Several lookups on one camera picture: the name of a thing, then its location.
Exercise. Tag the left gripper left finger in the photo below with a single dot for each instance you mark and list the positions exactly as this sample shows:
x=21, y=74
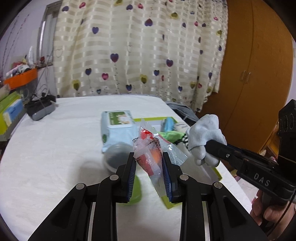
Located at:
x=126, y=174

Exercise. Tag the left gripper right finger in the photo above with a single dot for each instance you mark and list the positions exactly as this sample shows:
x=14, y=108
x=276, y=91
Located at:
x=173, y=184

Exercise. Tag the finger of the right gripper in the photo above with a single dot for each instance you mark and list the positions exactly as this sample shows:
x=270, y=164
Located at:
x=231, y=155

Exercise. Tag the red clear plastic packet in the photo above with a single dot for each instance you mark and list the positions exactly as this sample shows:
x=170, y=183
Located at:
x=148, y=150

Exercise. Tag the black white striped sock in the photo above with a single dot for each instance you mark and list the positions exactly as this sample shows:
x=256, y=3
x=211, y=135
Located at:
x=183, y=139

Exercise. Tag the bright green sock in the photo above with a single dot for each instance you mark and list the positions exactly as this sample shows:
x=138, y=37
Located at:
x=172, y=136

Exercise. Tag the blue face mask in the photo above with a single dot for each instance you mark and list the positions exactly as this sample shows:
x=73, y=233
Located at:
x=168, y=124

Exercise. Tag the grey sock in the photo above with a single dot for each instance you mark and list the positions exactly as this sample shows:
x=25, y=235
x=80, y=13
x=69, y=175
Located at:
x=204, y=130

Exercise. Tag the cream bandage sock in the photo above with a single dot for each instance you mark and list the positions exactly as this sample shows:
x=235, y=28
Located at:
x=181, y=127

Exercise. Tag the person's right hand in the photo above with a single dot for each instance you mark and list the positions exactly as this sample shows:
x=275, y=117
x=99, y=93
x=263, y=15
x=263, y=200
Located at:
x=272, y=213

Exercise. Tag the green lidded jar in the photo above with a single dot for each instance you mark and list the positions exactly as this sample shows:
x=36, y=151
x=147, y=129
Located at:
x=136, y=193

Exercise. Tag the clear jar dark contents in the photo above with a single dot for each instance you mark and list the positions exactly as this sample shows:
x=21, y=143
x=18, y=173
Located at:
x=116, y=155

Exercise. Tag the green white shallow box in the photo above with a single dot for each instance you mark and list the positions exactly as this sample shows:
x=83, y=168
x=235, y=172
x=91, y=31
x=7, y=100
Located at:
x=203, y=174

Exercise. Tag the wet wipes pack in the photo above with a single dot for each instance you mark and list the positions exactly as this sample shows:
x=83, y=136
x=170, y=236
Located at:
x=117, y=126

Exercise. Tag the grey clothes pile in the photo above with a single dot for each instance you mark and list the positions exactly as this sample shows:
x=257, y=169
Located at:
x=184, y=112

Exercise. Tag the wooden wardrobe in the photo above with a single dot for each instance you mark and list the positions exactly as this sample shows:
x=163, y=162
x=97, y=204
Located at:
x=255, y=75

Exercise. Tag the black grey VR headset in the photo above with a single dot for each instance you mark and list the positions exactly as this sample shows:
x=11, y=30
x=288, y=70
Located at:
x=39, y=108

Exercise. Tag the heart pattern curtain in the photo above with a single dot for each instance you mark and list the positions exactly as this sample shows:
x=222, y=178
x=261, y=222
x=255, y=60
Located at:
x=170, y=49

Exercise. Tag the blue tissue box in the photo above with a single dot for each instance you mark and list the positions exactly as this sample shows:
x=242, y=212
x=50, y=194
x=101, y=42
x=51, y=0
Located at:
x=12, y=112

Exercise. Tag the striped tray with boxes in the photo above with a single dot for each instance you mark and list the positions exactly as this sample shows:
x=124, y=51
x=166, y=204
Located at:
x=8, y=133

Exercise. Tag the green carton box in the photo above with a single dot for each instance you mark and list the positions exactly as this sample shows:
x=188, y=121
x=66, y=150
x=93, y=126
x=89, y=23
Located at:
x=5, y=103

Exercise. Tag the orange tray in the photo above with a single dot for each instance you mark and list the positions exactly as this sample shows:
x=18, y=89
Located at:
x=21, y=79

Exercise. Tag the purple dried branches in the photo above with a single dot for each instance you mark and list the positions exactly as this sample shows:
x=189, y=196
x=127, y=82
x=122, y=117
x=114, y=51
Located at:
x=11, y=42

